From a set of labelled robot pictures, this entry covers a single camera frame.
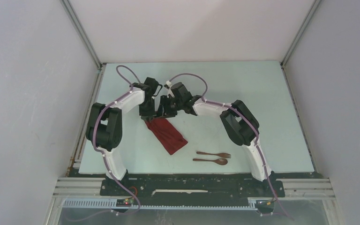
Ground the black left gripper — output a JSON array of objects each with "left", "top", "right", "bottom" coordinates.
[{"left": 139, "top": 98, "right": 156, "bottom": 122}]

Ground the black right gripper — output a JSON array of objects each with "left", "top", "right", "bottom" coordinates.
[{"left": 154, "top": 96, "right": 183, "bottom": 119}]

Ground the red cloth napkin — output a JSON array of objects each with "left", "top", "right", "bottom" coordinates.
[{"left": 145, "top": 118, "right": 188, "bottom": 155}]

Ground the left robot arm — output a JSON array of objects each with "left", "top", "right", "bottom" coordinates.
[{"left": 86, "top": 77, "right": 163, "bottom": 195}]

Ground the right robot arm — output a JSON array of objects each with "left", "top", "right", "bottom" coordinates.
[{"left": 156, "top": 82, "right": 273, "bottom": 196}]

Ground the brown wooden fork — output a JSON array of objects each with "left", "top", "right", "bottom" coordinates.
[{"left": 196, "top": 151, "right": 231, "bottom": 158}]

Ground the brown wooden spoon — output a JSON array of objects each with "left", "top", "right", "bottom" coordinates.
[{"left": 193, "top": 158, "right": 228, "bottom": 165}]

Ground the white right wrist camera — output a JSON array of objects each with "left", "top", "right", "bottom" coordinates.
[{"left": 164, "top": 81, "right": 174, "bottom": 98}]

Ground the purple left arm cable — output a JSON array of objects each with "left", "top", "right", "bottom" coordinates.
[{"left": 92, "top": 65, "right": 141, "bottom": 217}]

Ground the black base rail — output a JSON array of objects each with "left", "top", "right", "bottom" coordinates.
[{"left": 53, "top": 173, "right": 335, "bottom": 211}]

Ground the left aluminium frame post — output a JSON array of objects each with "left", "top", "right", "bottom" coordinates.
[{"left": 60, "top": 0, "right": 103, "bottom": 69}]

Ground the aluminium frame post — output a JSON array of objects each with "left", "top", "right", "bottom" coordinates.
[
  {"left": 281, "top": 0, "right": 323, "bottom": 68},
  {"left": 60, "top": 0, "right": 103, "bottom": 69}
]

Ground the right aluminium frame post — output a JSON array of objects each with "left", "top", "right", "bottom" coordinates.
[{"left": 281, "top": 0, "right": 323, "bottom": 68}]

